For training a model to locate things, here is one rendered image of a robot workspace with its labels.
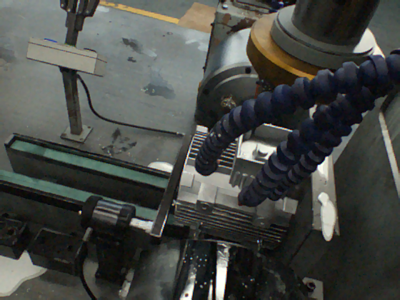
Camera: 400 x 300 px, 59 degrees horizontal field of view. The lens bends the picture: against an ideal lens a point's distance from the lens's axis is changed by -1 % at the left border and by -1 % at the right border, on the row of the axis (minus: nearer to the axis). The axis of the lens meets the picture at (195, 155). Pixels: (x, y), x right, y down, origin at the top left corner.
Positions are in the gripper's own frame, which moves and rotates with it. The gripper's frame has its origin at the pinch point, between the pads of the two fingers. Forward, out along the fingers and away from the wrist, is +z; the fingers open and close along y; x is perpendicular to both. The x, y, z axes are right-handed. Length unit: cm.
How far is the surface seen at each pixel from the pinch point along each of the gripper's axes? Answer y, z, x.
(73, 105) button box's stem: 0.9, 18.2, 6.7
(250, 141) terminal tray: 46, 14, -21
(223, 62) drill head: 37.1, 0.0, -5.8
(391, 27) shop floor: 200, -125, 340
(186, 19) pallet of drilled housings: -10, -57, 228
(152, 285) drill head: 36, 32, -46
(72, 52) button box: 2.4, 5.5, -3.5
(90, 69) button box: 7.4, 8.3, -3.4
